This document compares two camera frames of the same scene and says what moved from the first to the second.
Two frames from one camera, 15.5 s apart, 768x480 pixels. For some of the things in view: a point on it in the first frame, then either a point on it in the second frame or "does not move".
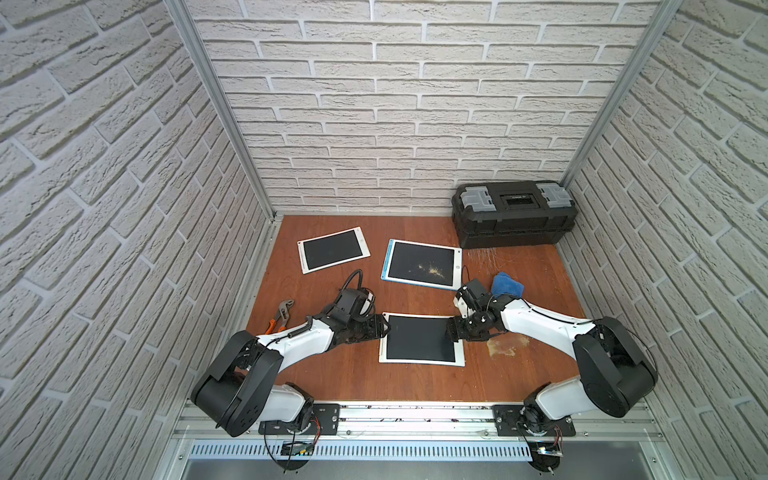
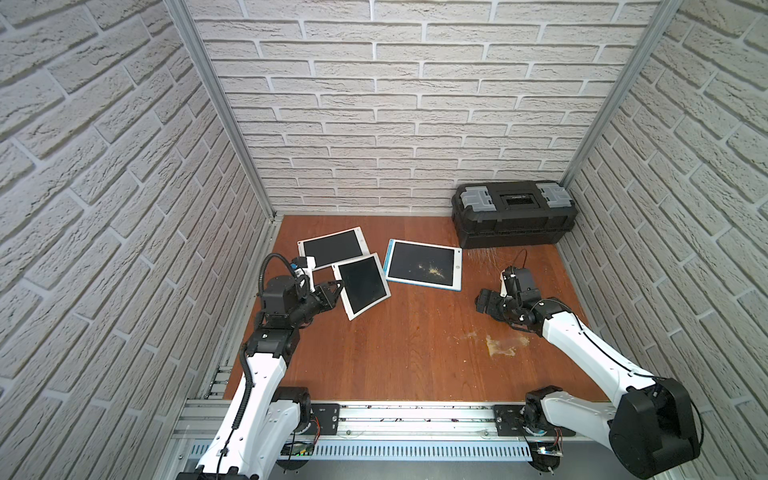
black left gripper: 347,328 -> 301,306
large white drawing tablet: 420,339 -> 365,284
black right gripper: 454,331 -> 490,308
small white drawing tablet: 332,250 does not move
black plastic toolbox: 512,214 does not move
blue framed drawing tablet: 423,264 does not move
